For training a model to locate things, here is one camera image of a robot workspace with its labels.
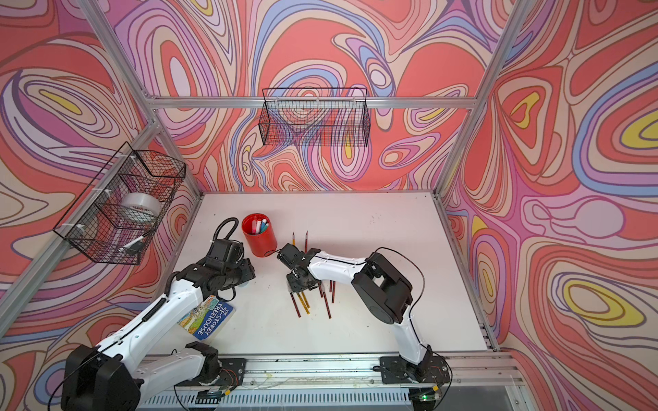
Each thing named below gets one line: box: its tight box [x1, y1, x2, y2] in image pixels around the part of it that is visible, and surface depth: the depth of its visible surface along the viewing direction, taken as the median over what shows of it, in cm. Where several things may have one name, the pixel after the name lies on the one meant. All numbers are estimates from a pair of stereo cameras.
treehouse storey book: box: [177, 294, 234, 341], surface depth 82 cm
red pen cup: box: [241, 212, 278, 258], surface depth 97 cm
